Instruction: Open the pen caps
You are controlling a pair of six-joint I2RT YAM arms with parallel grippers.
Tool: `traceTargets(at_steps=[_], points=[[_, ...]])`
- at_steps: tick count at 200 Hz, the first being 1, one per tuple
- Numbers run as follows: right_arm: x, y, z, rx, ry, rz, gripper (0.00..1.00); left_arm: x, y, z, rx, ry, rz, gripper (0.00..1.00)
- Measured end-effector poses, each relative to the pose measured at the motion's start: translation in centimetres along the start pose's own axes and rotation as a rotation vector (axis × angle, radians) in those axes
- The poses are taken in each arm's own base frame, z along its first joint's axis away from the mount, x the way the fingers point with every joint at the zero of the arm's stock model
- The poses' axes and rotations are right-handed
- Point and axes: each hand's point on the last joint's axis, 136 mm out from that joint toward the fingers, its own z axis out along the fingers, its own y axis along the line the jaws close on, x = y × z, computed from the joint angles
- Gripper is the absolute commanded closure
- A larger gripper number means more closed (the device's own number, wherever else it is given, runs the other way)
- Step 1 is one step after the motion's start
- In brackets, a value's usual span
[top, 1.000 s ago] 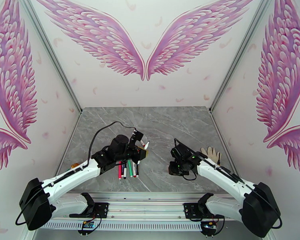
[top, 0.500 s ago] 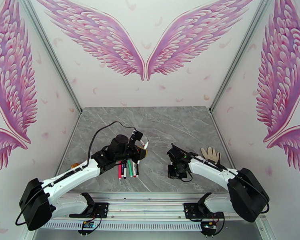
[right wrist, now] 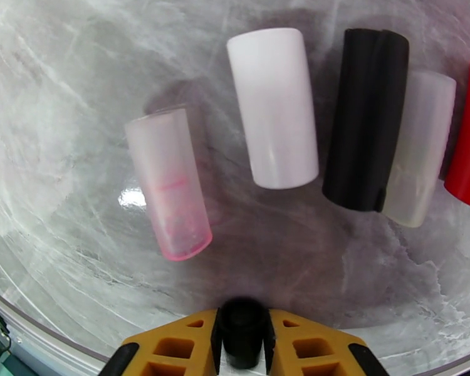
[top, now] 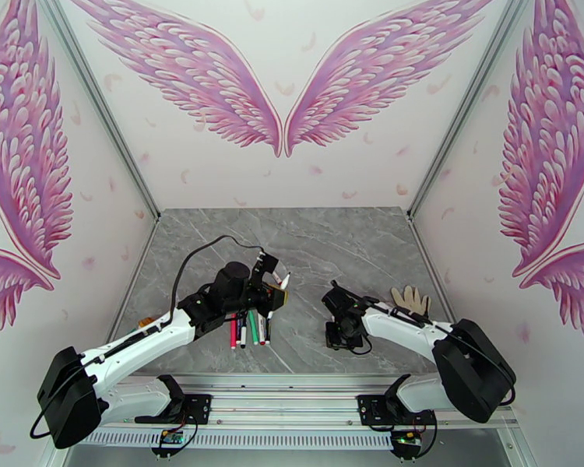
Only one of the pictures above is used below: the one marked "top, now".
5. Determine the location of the beige work glove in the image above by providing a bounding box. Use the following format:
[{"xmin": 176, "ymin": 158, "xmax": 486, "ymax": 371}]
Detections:
[{"xmin": 390, "ymin": 284, "xmax": 433, "ymax": 320}]

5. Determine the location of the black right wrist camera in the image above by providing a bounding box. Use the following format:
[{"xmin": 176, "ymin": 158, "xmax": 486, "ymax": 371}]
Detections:
[{"xmin": 324, "ymin": 320, "xmax": 346, "ymax": 351}]

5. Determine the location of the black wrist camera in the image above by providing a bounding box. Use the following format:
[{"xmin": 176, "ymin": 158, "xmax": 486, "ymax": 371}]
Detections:
[
  {"xmin": 324, "ymin": 320, "xmax": 346, "ymax": 351},
  {"xmin": 252, "ymin": 252, "xmax": 280, "ymax": 278}
]

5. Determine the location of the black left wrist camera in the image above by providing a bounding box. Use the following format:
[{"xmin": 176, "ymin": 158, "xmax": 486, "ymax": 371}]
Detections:
[{"xmin": 252, "ymin": 252, "xmax": 280, "ymax": 278}]

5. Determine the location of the black right camera cable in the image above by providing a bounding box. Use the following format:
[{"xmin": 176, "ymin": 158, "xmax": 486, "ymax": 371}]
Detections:
[{"xmin": 329, "ymin": 280, "xmax": 517, "ymax": 406}]

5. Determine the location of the black camera cable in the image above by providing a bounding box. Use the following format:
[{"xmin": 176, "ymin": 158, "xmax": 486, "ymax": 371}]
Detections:
[
  {"xmin": 172, "ymin": 235, "xmax": 266, "ymax": 311},
  {"xmin": 329, "ymin": 280, "xmax": 517, "ymax": 406}
]

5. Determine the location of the black left camera cable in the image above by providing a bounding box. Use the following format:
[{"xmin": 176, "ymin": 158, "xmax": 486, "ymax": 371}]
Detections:
[{"xmin": 172, "ymin": 235, "xmax": 266, "ymax": 311}]

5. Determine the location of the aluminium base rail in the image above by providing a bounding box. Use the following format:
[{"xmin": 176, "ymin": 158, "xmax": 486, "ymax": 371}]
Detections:
[{"xmin": 53, "ymin": 374, "xmax": 521, "ymax": 433}]

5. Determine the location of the perforated white cable tray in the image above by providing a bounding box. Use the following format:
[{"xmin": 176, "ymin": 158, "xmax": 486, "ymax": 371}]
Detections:
[{"xmin": 70, "ymin": 427, "xmax": 396, "ymax": 451}]

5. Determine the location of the aluminium frame post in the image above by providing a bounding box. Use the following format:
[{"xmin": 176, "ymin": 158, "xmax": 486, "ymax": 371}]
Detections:
[{"xmin": 407, "ymin": 0, "xmax": 537, "ymax": 223}]

